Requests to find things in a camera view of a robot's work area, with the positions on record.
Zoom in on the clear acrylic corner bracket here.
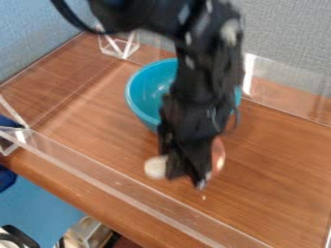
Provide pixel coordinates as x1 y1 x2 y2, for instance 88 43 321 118
98 31 140 59

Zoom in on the blue cloth object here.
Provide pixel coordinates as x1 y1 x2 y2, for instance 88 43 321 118
0 114 22 194

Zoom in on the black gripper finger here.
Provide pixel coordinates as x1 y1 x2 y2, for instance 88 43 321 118
185 138 213 190
157 129 185 180

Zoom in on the blue bowl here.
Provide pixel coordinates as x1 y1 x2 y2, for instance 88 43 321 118
124 58 243 136

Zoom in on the brown white toy mushroom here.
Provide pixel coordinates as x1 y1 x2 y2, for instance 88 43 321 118
144 137 227 180

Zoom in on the clear acrylic front barrier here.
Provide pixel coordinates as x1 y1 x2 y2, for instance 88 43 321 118
0 97 271 248

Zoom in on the clear acrylic barrier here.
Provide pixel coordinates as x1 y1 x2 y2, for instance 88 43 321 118
124 46 331 129
0 97 271 248

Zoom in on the black white object below table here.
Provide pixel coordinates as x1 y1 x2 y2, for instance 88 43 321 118
0 225 40 248

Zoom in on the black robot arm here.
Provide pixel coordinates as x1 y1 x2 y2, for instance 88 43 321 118
50 0 244 190

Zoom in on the clear acrylic back barrier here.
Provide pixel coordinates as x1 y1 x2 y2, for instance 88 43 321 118
124 46 331 129

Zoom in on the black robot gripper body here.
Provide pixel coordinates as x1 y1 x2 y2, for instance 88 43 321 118
156 54 247 153

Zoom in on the grey metal frame below table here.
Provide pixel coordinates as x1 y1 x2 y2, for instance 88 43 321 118
58 216 113 248

